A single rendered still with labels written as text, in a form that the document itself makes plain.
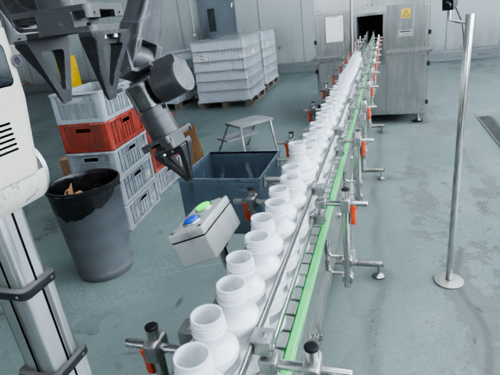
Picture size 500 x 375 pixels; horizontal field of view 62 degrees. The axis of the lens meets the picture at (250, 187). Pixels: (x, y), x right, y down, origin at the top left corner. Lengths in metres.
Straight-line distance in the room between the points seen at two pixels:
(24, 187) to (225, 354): 0.68
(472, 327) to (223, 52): 6.16
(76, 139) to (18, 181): 2.35
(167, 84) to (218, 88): 6.90
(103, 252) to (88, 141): 0.93
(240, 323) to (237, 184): 0.97
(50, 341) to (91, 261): 1.64
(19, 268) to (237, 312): 0.68
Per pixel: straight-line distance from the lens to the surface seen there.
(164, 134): 0.80
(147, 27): 0.83
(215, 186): 1.48
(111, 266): 2.83
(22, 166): 1.02
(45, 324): 1.17
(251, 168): 1.75
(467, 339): 2.24
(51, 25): 0.50
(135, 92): 0.80
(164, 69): 0.77
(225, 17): 11.65
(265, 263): 0.61
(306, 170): 0.90
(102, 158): 3.29
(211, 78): 7.67
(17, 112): 1.02
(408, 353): 2.12
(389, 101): 5.62
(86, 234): 2.71
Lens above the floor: 1.46
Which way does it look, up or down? 22 degrees down
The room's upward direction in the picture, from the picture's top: 7 degrees counter-clockwise
